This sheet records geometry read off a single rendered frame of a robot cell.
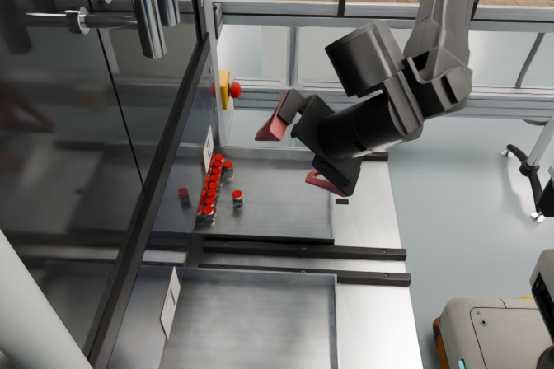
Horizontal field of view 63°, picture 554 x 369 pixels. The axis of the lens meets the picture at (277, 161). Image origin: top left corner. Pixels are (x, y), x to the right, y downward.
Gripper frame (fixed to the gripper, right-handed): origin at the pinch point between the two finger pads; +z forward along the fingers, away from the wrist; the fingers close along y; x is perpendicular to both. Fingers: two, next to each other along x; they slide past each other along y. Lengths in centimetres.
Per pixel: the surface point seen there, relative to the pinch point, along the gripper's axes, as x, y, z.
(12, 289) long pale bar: -31.1, -22.4, -25.2
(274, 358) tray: -19.2, 24.1, 18.9
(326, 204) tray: 15.5, 28.1, 25.5
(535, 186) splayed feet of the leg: 110, 150, 43
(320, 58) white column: 146, 58, 114
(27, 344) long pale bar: -32.6, -20.3, -22.9
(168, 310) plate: -20.9, 3.1, 19.0
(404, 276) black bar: 2.9, 38.1, 8.7
